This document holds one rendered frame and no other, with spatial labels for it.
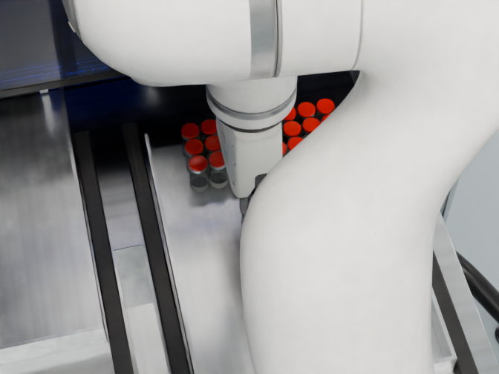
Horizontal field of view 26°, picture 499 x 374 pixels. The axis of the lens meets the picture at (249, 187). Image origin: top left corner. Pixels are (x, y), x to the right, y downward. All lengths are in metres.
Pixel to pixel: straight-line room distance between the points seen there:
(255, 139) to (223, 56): 0.54
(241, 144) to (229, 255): 0.22
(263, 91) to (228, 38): 0.49
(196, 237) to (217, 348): 0.14
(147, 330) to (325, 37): 0.73
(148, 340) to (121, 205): 0.17
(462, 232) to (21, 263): 1.24
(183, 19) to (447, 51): 0.11
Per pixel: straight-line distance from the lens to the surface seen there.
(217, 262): 1.18
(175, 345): 1.12
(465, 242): 2.25
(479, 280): 2.08
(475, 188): 2.32
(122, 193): 1.24
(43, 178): 1.26
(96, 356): 1.15
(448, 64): 0.48
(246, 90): 0.94
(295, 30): 0.45
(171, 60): 0.46
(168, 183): 1.24
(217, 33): 0.45
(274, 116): 0.98
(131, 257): 1.14
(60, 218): 1.23
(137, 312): 1.16
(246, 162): 1.01
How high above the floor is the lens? 1.92
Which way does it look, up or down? 58 degrees down
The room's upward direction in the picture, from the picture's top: straight up
